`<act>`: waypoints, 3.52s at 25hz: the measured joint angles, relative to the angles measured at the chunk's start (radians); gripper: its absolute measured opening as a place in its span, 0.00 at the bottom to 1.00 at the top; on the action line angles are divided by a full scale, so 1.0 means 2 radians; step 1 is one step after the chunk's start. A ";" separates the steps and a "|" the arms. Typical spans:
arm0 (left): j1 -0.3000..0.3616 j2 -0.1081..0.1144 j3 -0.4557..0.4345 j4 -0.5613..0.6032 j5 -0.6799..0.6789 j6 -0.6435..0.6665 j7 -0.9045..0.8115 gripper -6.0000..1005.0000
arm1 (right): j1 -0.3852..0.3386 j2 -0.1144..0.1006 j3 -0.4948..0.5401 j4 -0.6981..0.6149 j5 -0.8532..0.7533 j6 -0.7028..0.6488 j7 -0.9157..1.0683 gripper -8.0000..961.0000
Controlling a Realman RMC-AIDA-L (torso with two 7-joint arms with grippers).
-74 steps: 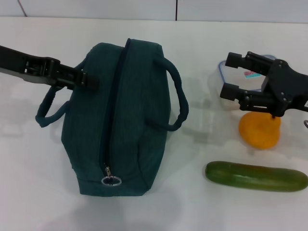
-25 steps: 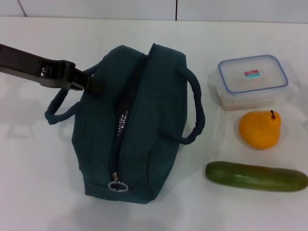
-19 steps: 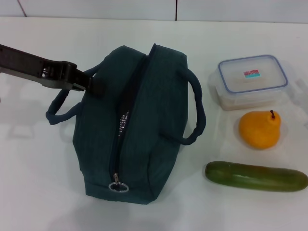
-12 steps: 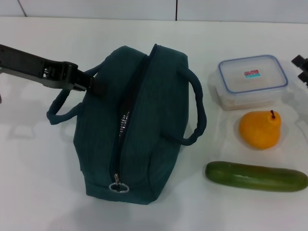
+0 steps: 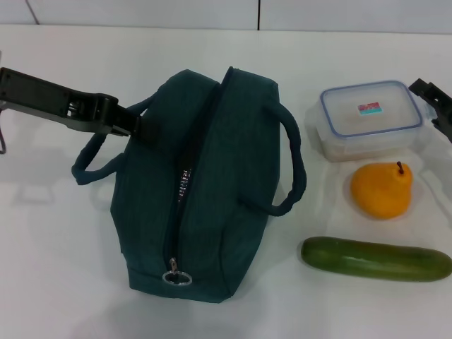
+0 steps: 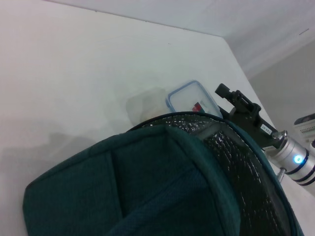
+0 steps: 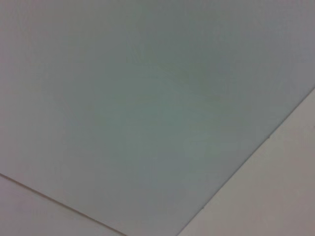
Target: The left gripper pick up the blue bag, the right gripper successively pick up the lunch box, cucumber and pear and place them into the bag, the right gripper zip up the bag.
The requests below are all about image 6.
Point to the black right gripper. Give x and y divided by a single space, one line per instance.
256 127

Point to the clear food container blue seal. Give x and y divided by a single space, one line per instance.
189 98

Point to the white box device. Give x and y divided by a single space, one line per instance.
306 127

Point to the dark teal fabric lunch bag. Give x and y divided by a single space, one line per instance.
152 186

